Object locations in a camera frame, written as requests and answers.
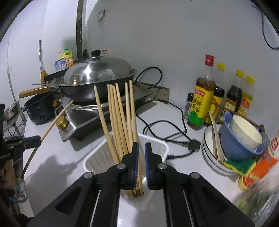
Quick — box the brass stove knob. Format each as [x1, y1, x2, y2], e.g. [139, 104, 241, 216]
[56, 116, 69, 130]

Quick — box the steel wok lid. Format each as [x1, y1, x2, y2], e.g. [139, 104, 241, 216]
[62, 50, 137, 86]

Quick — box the yellow oil jug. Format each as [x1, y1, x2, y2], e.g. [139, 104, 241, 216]
[58, 48, 74, 69]

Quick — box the steel gas stove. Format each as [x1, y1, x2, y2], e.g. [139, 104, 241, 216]
[56, 85, 152, 142]

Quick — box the white perforated plastic basket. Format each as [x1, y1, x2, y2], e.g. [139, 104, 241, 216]
[83, 133, 169, 210]

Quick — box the steel bowl on rack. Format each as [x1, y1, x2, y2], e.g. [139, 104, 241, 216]
[3, 101, 20, 122]

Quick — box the orange yellow detergent bottle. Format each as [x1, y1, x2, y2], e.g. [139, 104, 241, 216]
[238, 130, 279, 191]

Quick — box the wooden wok handle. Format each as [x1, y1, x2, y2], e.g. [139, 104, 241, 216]
[18, 86, 51, 99]

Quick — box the yellow cap soy sauce bottle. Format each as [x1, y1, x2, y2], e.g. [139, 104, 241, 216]
[209, 62, 226, 121]

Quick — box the wooden chopstick dark banded end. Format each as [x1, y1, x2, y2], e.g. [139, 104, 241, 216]
[111, 85, 131, 197]

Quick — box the wooden rice paddle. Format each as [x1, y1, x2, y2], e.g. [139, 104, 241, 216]
[209, 112, 225, 163]

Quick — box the person's left hand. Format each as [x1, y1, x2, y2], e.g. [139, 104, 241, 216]
[1, 159, 17, 190]

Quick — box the red cap cooking wine bottle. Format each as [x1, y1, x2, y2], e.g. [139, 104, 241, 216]
[187, 54, 216, 130]

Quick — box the yellow green sponge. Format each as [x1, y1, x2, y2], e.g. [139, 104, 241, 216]
[223, 158, 256, 177]

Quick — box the clear plastic bag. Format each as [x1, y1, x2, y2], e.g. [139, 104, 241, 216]
[234, 175, 278, 226]

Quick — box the white plate stack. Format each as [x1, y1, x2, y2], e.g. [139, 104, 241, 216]
[201, 124, 269, 176]

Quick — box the wooden chopstick apart from pile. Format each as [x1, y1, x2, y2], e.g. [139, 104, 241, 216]
[107, 84, 123, 161]

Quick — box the cream ceramic cup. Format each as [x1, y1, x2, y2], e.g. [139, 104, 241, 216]
[229, 114, 263, 150]

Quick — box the blue ceramic bowl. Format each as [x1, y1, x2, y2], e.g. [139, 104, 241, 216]
[220, 113, 265, 161]

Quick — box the yellow cap dark vinegar bottle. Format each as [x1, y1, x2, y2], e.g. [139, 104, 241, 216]
[224, 69, 244, 112]

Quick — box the small dark spice jar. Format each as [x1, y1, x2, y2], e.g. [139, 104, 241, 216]
[183, 93, 193, 119]

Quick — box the black power cable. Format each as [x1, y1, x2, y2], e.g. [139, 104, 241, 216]
[132, 66, 202, 161]

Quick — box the yellow cap yellow label bottle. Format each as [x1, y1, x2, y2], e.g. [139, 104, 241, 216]
[237, 75, 255, 117]

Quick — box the wooden chopstick pile front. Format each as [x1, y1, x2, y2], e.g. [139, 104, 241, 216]
[20, 100, 73, 179]

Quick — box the black wok pan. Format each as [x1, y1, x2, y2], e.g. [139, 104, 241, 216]
[59, 69, 137, 105]

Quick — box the dark chopstick on bowl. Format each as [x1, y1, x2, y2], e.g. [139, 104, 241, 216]
[210, 101, 266, 133]

